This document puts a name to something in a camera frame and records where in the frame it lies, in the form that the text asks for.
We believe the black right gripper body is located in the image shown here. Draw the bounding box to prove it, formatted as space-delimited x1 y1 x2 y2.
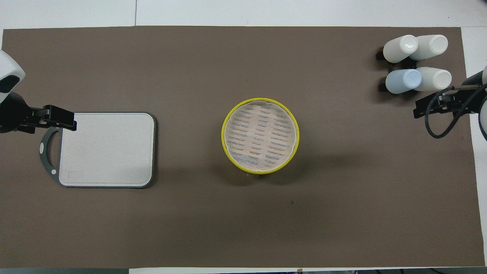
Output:
441 88 485 116

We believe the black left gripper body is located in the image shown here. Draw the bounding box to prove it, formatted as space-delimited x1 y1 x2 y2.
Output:
0 91 45 134

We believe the yellow rimmed bamboo steamer tier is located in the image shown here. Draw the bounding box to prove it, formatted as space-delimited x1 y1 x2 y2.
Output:
221 97 300 175

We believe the white mesh steamer liner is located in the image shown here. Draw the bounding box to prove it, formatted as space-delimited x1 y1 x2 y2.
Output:
224 101 297 170

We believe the white plastic cup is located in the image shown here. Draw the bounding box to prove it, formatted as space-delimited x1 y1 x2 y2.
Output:
414 67 452 92
410 35 449 61
383 35 419 64

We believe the light blue plastic cup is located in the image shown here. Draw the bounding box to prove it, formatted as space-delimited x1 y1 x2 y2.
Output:
385 69 422 94

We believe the white cutting board grey rim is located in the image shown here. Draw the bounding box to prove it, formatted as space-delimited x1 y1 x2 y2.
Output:
39 112 157 189

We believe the black cup rack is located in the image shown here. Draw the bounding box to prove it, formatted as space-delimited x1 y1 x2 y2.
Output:
376 48 423 93

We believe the brown table mat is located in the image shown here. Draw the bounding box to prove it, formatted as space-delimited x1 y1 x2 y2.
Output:
0 26 485 269

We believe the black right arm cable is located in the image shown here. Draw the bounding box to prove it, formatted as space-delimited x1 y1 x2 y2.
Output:
425 83 487 139

